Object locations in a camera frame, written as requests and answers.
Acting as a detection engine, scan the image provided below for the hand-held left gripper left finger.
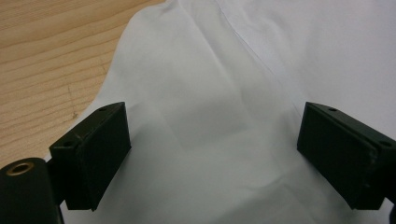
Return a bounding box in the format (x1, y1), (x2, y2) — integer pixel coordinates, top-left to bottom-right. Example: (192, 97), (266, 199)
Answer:
(46, 101), (132, 212)

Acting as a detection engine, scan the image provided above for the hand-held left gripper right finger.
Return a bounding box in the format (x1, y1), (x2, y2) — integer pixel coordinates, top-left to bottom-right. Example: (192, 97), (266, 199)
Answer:
(296, 101), (396, 211)

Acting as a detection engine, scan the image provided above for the white garment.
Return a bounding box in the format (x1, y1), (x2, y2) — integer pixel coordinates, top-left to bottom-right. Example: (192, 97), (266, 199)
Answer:
(46, 0), (396, 224)

